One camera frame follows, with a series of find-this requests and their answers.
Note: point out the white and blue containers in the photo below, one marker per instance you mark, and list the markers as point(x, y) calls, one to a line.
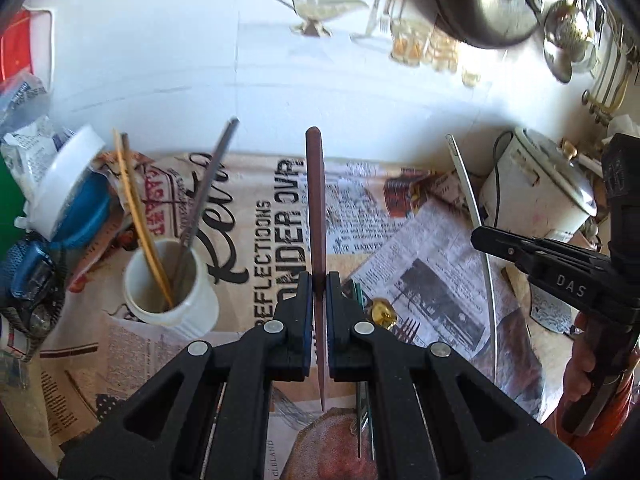
point(62, 180)

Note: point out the white plastic bag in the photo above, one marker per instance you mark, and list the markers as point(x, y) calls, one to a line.
point(625, 127)

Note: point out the white rice cooker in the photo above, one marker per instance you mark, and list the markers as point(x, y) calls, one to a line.
point(535, 195)

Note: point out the red tin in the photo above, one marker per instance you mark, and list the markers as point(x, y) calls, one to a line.
point(20, 45)

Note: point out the steel ladle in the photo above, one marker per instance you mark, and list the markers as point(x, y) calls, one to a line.
point(559, 65)

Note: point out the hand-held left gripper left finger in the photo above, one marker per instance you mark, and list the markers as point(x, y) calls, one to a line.
point(302, 310)

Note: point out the white ceramic cup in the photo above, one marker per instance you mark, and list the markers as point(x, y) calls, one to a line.
point(195, 310)

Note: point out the white printed packet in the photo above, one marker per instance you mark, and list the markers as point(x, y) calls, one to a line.
point(30, 150)

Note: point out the green box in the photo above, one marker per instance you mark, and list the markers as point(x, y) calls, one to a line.
point(10, 195)

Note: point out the blue bowl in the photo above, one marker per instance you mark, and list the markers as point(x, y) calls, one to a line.
point(85, 210)

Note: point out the gold chopstick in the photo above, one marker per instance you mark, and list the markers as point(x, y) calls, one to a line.
point(129, 152)
point(133, 195)

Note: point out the person's right hand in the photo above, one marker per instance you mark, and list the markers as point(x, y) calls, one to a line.
point(580, 355)

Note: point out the steel slotted skimmer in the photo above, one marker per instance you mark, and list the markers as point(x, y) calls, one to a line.
point(570, 30)

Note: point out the fork with gold ornament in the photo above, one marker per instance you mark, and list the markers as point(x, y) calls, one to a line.
point(382, 310)

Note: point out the large steel pot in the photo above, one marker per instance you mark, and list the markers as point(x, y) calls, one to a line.
point(480, 5)

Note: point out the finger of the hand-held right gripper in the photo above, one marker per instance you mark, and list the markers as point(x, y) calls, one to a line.
point(500, 245)

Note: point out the green chopstick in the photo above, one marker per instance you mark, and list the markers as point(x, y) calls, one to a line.
point(372, 425)

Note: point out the newspaper print tablecloth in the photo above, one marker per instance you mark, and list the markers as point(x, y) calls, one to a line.
point(440, 280)

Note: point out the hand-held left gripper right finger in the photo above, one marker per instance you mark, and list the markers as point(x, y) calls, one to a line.
point(340, 310)

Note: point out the clear plastic bag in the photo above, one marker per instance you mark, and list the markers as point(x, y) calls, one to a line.
point(22, 97)

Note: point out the dark grey chopstick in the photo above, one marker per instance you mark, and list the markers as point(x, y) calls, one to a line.
point(215, 170)

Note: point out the brown chopstick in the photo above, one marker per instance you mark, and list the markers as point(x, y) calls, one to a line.
point(315, 200)

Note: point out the blue mesh bag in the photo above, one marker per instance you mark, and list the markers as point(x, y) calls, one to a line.
point(35, 275)

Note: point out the silver chopstick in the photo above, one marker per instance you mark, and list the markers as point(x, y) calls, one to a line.
point(452, 145)

